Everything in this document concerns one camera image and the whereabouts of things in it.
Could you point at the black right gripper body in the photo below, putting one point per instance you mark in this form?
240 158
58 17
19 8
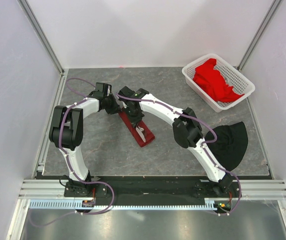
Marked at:
134 116

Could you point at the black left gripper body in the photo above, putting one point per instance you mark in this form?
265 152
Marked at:
112 106

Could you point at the dark red cloth napkin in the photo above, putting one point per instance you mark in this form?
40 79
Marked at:
140 133

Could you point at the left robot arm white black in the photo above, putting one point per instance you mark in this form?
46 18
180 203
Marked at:
66 129

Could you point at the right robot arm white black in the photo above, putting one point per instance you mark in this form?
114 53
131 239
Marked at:
189 132

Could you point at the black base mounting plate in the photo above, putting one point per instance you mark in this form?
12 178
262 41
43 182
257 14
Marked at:
194 186

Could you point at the bright red cloth in basket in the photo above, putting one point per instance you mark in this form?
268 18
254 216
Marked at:
213 84

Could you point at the white plastic basket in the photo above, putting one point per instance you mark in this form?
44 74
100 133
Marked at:
241 85

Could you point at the black round plate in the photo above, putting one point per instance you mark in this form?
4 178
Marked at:
231 145

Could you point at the blue-white cable duct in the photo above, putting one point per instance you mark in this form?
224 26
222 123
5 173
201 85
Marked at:
71 204

